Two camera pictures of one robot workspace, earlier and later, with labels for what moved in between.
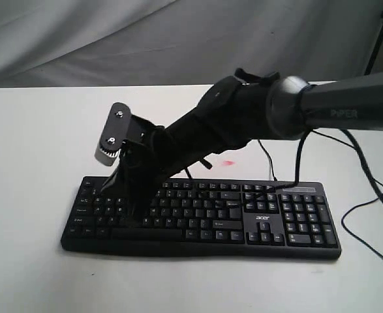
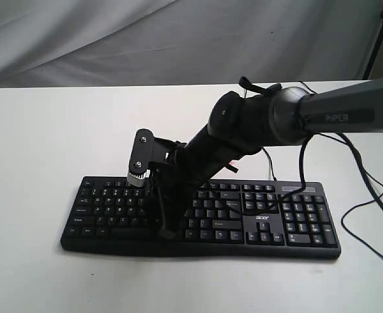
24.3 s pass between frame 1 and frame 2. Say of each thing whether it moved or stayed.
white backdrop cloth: stayed
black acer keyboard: stayed
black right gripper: moved
